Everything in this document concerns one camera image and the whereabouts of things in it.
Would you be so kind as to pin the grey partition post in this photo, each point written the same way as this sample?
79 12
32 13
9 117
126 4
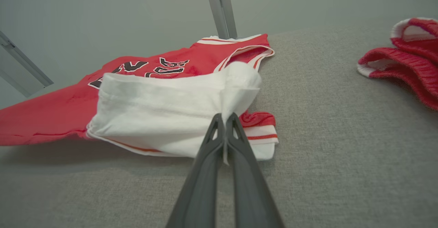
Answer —
214 9
230 9

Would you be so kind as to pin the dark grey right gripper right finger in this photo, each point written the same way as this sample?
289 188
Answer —
251 193

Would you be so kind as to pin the grey metal frame bar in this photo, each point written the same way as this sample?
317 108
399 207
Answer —
24 67

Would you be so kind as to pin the red and white basketball jersey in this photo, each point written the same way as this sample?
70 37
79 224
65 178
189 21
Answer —
51 111

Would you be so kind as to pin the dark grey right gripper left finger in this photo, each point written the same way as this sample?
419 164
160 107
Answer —
202 183

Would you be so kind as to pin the red shorts with white trim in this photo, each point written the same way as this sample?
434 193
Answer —
410 70

